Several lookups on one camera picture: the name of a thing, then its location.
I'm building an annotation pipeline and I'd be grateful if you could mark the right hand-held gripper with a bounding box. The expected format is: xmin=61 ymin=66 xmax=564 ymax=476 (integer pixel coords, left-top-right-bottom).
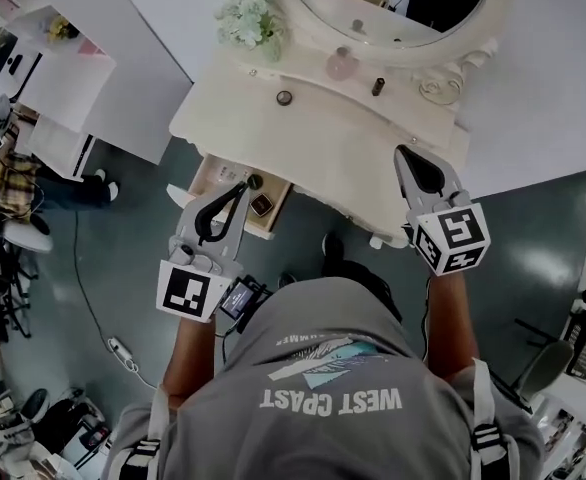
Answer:
xmin=394 ymin=145 xmax=491 ymax=277

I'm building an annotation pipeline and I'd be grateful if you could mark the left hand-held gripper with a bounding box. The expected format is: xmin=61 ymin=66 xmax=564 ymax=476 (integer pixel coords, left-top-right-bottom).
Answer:
xmin=155 ymin=181 xmax=252 ymax=324

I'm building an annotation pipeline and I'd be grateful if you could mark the small square dark box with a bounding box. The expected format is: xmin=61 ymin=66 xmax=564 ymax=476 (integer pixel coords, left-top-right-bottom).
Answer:
xmin=250 ymin=193 xmax=275 ymax=218

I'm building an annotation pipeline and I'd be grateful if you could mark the large white wooden drawer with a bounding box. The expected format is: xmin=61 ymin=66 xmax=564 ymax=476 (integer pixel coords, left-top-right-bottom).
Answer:
xmin=166 ymin=152 xmax=294 ymax=242

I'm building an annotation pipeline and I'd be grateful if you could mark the pink round perfume bottle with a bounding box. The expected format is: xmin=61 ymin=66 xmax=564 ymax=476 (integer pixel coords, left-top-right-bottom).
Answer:
xmin=326 ymin=46 xmax=361 ymax=82

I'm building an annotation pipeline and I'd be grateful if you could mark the person's right forearm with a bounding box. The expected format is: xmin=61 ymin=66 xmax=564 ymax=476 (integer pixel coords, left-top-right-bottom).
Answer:
xmin=425 ymin=270 xmax=477 ymax=382

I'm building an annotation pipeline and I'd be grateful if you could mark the person's left forearm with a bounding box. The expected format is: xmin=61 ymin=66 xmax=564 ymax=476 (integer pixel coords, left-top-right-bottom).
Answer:
xmin=161 ymin=312 xmax=218 ymax=410

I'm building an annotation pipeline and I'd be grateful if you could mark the cream dressing table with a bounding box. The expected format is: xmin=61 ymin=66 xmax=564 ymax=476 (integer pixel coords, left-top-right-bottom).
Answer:
xmin=166 ymin=0 xmax=518 ymax=249

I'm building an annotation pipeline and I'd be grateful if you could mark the white box-shaped appliance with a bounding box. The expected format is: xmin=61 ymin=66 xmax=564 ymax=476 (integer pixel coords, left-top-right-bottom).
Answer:
xmin=24 ymin=115 xmax=95 ymax=183

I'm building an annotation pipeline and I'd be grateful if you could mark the white paper card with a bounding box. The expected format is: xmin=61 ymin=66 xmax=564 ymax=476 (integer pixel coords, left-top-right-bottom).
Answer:
xmin=206 ymin=160 xmax=250 ymax=185

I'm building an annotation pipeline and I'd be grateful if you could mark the small black screen device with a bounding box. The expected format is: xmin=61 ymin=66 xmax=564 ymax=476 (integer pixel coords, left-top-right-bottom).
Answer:
xmin=217 ymin=276 xmax=274 ymax=333

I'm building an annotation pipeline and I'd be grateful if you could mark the person's right black shoe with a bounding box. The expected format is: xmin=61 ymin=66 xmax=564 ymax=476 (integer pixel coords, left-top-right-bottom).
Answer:
xmin=321 ymin=232 xmax=346 ymax=270

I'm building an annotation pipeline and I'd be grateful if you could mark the white power strip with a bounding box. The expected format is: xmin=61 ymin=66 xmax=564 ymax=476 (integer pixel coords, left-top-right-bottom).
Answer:
xmin=106 ymin=336 xmax=140 ymax=374

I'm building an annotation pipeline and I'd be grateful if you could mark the white shelf unit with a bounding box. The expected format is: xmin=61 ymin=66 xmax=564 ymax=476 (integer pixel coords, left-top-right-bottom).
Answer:
xmin=0 ymin=0 xmax=120 ymax=137

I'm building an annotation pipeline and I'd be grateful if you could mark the pale green flower bouquet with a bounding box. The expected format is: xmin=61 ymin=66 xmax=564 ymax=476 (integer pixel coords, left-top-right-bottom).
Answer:
xmin=214 ymin=0 xmax=290 ymax=62

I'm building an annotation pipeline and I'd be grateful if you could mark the grey plastic chair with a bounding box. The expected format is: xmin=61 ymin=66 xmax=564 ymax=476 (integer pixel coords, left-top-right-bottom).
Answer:
xmin=514 ymin=317 xmax=575 ymax=400

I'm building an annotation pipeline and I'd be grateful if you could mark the black office chair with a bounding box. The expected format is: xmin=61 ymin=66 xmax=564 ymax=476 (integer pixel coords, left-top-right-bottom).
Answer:
xmin=0 ymin=232 xmax=40 ymax=340

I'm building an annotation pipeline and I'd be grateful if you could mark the pink book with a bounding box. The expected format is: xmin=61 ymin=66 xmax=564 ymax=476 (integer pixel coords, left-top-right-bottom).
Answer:
xmin=77 ymin=35 xmax=107 ymax=60

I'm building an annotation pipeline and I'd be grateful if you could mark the person's grey printed t-shirt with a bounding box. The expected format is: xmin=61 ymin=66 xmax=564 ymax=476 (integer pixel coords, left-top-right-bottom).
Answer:
xmin=105 ymin=276 xmax=547 ymax=480

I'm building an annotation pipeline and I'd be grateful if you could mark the yellow flower pot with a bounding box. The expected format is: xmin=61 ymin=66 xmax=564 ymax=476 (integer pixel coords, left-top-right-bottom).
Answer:
xmin=47 ymin=16 xmax=81 ymax=45

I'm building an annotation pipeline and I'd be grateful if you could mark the black and white appliance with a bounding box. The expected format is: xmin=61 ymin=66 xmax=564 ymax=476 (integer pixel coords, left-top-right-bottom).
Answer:
xmin=0 ymin=35 xmax=45 ymax=100

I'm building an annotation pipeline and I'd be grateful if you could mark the black floor cable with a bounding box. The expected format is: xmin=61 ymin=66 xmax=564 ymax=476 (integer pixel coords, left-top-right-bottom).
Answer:
xmin=71 ymin=207 xmax=115 ymax=342

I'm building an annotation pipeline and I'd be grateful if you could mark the oval mirror white frame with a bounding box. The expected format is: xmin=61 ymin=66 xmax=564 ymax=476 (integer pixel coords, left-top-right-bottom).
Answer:
xmin=252 ymin=0 xmax=518 ymax=72

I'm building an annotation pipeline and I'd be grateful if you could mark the white floor cable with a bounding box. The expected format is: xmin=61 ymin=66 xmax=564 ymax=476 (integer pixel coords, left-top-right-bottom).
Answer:
xmin=131 ymin=366 xmax=165 ymax=390

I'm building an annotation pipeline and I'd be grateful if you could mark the left white harness strap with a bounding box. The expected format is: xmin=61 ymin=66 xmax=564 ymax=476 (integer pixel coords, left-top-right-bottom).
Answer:
xmin=107 ymin=382 xmax=167 ymax=480

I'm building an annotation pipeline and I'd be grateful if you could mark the white harness strap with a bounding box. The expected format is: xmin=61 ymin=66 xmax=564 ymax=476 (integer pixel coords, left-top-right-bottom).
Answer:
xmin=466 ymin=357 xmax=510 ymax=480
xmin=107 ymin=382 xmax=167 ymax=480

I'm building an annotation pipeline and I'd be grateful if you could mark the right white harness strap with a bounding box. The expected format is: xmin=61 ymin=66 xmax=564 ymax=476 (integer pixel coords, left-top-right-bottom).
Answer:
xmin=466 ymin=357 xmax=510 ymax=480

